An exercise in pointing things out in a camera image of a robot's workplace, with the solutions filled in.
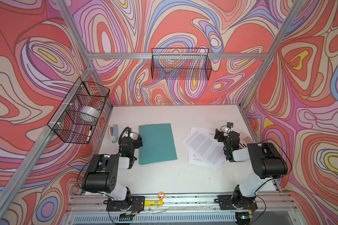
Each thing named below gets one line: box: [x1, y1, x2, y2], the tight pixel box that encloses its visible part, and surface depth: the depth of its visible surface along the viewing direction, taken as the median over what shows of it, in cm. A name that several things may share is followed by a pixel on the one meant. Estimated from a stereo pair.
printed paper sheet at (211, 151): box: [179, 129, 226, 173], surface depth 97 cm
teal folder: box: [138, 123, 178, 165], surface depth 98 cm
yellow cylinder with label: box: [144, 200, 164, 207], surface depth 74 cm
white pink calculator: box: [238, 131, 256, 149], surface depth 100 cm
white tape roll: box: [79, 105, 100, 119], surface depth 74 cm
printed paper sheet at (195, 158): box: [187, 149, 211, 166], surface depth 91 cm
